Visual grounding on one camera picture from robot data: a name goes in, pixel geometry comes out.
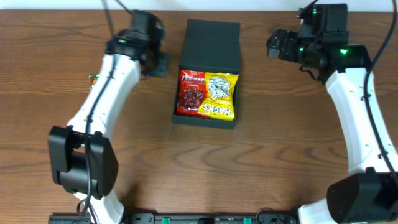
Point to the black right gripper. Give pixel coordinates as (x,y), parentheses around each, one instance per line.
(280,45)

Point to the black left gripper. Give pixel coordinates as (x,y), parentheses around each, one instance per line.
(160,65)

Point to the red Hacks candy bag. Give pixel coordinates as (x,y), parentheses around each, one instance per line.
(192,93)

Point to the dark green gift box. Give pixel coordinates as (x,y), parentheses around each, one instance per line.
(209,46)

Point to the red KitKat bar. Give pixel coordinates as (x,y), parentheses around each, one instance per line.
(93,78)

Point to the yellow Hacks candy bag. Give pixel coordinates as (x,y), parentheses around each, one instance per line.
(218,103)

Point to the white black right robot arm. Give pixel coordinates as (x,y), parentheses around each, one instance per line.
(322,49)

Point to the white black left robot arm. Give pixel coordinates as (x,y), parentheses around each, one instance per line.
(81,156)

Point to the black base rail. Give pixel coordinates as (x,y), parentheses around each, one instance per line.
(263,218)

